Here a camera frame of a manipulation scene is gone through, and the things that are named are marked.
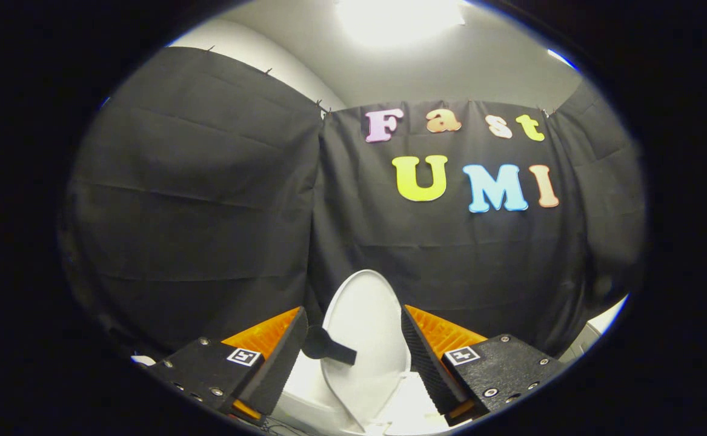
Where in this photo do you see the white drawer cabinet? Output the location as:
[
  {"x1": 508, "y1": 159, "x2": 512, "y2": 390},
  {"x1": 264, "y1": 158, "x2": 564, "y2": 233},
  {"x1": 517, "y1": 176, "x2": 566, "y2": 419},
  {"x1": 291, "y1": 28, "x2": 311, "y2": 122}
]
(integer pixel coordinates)
[{"x1": 562, "y1": 294, "x2": 631, "y2": 364}]

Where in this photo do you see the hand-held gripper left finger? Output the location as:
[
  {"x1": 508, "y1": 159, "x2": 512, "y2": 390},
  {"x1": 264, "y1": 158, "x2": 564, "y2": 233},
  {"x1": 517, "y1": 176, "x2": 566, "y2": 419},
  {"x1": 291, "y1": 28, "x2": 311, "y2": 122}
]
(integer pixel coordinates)
[{"x1": 147, "y1": 306, "x2": 308, "y2": 426}]

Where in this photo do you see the large ceiling light panel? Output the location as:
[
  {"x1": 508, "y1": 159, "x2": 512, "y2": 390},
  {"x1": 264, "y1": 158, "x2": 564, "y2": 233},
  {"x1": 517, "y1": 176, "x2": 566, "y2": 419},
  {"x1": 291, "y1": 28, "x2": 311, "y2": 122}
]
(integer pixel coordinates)
[{"x1": 335, "y1": 0, "x2": 466, "y2": 49}]

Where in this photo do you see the black lid lifter handle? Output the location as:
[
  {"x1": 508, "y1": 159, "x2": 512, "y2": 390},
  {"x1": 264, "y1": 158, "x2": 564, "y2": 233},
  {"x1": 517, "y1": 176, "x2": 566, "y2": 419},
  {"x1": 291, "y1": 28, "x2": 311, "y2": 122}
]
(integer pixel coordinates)
[{"x1": 302, "y1": 326, "x2": 358, "y2": 366}]

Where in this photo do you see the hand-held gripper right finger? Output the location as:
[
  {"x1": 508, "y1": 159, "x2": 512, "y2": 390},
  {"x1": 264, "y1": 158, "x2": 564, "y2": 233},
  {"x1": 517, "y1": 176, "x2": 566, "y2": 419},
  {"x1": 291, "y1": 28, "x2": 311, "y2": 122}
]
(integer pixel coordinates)
[{"x1": 399, "y1": 304, "x2": 566, "y2": 428}]

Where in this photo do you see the white toilet lid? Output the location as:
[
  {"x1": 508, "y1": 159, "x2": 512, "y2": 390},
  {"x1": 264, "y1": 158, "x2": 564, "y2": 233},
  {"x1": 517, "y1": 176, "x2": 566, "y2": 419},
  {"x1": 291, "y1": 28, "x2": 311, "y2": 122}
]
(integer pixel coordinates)
[{"x1": 320, "y1": 269, "x2": 413, "y2": 432}]

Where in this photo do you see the white toilet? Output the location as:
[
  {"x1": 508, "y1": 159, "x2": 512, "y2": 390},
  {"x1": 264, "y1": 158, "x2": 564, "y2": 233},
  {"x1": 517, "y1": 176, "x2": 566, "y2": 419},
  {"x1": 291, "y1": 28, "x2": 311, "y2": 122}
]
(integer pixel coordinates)
[{"x1": 265, "y1": 350, "x2": 457, "y2": 436}]

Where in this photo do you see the black backdrop cloth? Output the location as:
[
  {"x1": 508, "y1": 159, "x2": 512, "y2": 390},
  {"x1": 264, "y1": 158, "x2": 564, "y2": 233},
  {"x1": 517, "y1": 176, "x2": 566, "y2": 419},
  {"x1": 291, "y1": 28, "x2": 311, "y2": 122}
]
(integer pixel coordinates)
[{"x1": 59, "y1": 45, "x2": 648, "y2": 364}]

